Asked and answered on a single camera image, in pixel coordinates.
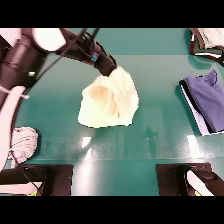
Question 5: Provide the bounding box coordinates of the pale lavender garment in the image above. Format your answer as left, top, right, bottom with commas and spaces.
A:
186, 95, 224, 137

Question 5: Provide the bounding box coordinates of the dark green garment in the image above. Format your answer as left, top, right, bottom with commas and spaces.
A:
190, 29, 224, 58

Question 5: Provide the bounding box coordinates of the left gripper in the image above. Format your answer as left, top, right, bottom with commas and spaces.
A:
93, 49, 118, 78

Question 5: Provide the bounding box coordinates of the red garment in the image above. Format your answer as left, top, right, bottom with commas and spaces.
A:
188, 28, 224, 64

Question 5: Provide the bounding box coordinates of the white patterned garment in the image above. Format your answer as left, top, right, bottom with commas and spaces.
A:
5, 126, 40, 168

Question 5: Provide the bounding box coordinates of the blue T-shirt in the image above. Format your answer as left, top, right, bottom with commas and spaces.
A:
182, 69, 224, 134

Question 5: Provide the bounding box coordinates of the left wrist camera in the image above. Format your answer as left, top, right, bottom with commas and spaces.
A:
77, 32, 101, 56

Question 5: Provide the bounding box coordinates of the cream garment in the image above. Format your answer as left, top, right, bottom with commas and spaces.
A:
77, 65, 140, 129

